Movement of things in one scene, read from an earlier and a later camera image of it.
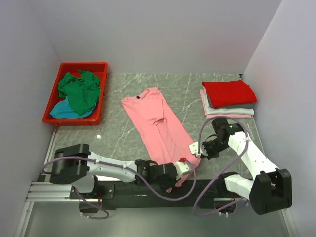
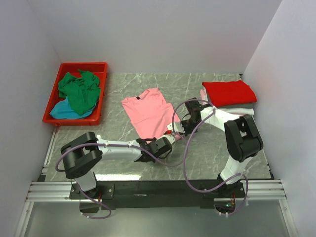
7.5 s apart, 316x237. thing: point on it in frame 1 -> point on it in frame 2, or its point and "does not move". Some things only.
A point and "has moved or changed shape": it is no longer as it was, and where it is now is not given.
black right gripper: x=209 y=155 -> x=187 y=132
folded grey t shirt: x=240 y=106 does not move
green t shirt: x=82 y=92 does not move
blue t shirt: x=64 y=109 does not move
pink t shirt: x=164 y=139 has moved or changed shape
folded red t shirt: x=229 y=93 does not move
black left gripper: x=172 y=183 -> x=158 y=156
